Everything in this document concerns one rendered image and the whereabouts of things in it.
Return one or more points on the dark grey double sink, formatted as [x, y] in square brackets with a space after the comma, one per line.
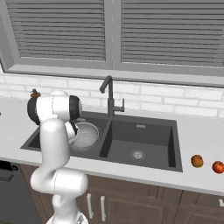
[140, 140]

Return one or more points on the orange peach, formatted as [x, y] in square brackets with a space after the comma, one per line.
[197, 161]

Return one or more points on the brown cupboard door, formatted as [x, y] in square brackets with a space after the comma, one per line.
[134, 208]
[92, 201]
[201, 211]

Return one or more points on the small brown orange object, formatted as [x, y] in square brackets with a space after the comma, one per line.
[35, 94]

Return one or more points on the grey window blind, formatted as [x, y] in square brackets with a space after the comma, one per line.
[58, 29]
[172, 32]

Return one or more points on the grey window frame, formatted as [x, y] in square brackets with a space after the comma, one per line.
[112, 35]

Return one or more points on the brown cupboard top panel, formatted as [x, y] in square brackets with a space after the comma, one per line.
[131, 185]

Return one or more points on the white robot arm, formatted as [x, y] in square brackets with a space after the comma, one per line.
[52, 145]

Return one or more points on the white metal colander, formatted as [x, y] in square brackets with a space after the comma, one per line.
[87, 136]

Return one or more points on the dark grey sink faucet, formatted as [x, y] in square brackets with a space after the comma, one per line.
[110, 102]

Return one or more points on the red apple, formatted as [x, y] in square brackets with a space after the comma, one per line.
[218, 167]

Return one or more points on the dark grey dishwasher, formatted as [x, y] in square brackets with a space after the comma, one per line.
[14, 195]

